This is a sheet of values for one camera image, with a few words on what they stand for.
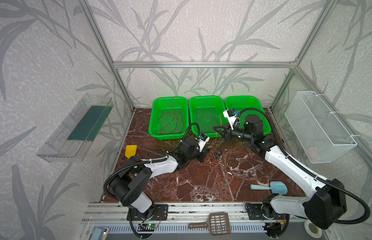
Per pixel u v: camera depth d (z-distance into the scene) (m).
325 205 0.39
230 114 0.64
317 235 0.67
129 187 0.44
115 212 0.75
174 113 1.18
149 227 0.70
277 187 0.81
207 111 1.19
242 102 1.19
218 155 0.91
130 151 0.96
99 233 0.64
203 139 0.75
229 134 0.64
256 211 0.73
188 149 0.67
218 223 0.71
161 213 0.73
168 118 1.15
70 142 0.63
